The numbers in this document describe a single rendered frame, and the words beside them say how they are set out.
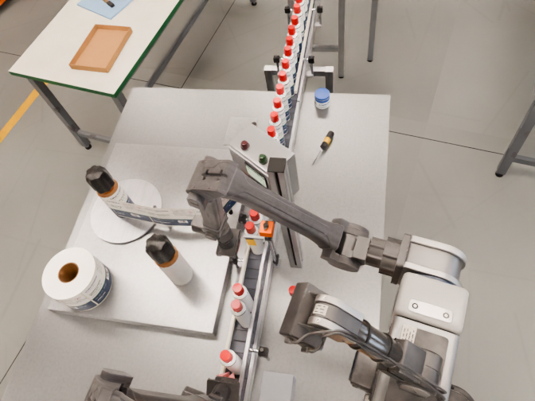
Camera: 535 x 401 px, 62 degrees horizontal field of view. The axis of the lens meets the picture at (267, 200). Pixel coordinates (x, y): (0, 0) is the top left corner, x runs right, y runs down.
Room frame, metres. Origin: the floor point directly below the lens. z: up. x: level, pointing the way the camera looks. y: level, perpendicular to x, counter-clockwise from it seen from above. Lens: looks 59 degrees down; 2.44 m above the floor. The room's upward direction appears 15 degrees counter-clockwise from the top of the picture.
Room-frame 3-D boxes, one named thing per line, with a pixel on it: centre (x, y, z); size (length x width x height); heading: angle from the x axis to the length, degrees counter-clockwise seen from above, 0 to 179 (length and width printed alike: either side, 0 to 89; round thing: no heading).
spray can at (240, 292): (0.53, 0.17, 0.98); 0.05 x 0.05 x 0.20
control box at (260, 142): (0.74, -0.02, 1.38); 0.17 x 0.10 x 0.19; 32
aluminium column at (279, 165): (0.66, -0.05, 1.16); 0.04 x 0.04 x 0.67; 67
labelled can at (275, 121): (1.20, -0.12, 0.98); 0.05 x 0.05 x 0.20
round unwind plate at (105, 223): (1.07, 0.59, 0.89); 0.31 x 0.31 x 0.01
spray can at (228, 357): (0.33, 0.24, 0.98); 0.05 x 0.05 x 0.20
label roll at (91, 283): (0.77, 0.77, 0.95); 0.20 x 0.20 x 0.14
